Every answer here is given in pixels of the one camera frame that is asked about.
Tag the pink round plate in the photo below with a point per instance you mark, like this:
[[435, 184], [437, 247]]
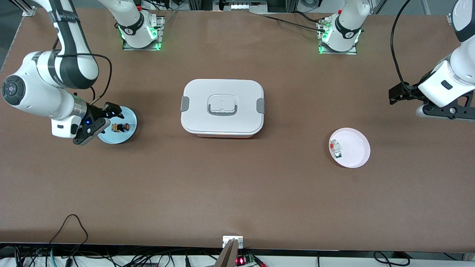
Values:
[[354, 148]]

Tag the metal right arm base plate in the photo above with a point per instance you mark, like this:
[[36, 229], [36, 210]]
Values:
[[161, 33]]

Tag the light blue round plate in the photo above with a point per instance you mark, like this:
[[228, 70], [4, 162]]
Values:
[[128, 118]]

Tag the orange key switch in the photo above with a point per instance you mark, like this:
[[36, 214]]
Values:
[[120, 128]]

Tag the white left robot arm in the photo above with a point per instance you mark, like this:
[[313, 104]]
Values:
[[441, 87]]

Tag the circuit board with red display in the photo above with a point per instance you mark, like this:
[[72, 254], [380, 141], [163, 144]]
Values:
[[241, 260]]

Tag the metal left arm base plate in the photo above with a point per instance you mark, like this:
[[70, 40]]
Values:
[[341, 52]]

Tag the green key switch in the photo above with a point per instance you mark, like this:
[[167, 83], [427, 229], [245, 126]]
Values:
[[338, 154]]

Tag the red key switch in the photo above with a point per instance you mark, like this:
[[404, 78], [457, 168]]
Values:
[[333, 144]]

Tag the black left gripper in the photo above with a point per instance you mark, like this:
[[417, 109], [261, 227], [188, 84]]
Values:
[[406, 92]]

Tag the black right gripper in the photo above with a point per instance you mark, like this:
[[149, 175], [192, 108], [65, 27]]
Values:
[[97, 112]]

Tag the white lidded lunch box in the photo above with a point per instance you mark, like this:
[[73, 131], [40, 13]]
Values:
[[241, 122]]

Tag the grey camera mount bar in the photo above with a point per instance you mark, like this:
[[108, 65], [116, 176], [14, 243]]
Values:
[[228, 256]]

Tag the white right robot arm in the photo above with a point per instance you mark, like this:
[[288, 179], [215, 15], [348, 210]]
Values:
[[37, 92]]

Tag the white metal edge bracket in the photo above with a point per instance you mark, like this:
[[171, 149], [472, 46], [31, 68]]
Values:
[[227, 241]]

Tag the white power strip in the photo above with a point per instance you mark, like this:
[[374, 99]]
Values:
[[246, 6]]

